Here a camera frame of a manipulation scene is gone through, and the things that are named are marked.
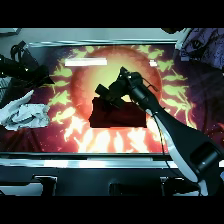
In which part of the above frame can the white garment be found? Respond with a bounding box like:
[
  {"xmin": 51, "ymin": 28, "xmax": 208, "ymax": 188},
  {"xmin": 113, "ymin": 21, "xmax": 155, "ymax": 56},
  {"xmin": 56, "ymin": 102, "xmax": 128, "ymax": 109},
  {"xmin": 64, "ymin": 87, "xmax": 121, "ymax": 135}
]
[{"xmin": 0, "ymin": 89, "xmax": 51, "ymax": 132}]

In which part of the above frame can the red garment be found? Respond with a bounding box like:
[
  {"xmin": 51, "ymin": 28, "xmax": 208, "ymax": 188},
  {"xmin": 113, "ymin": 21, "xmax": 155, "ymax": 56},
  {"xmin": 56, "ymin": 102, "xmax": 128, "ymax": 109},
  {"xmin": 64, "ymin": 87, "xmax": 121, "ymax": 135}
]
[{"xmin": 88, "ymin": 96, "xmax": 148, "ymax": 129}]

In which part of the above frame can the silver frame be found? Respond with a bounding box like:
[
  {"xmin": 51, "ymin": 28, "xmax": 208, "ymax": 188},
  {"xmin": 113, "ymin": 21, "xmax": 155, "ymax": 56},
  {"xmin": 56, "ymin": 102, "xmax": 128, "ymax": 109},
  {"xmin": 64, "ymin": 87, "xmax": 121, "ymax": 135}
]
[{"xmin": 0, "ymin": 152, "xmax": 224, "ymax": 197}]

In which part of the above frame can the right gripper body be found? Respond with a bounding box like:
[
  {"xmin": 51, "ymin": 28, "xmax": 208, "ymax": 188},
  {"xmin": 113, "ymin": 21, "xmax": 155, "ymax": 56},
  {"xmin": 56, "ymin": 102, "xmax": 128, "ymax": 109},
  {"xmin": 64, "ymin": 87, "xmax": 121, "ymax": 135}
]
[{"xmin": 94, "ymin": 75, "xmax": 135, "ymax": 109}]

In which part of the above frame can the patterned grey garment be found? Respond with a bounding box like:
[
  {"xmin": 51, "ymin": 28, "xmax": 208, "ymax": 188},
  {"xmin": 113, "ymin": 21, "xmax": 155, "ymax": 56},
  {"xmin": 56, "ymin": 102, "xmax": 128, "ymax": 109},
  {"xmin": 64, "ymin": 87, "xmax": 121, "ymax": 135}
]
[{"xmin": 179, "ymin": 28, "xmax": 224, "ymax": 72}]

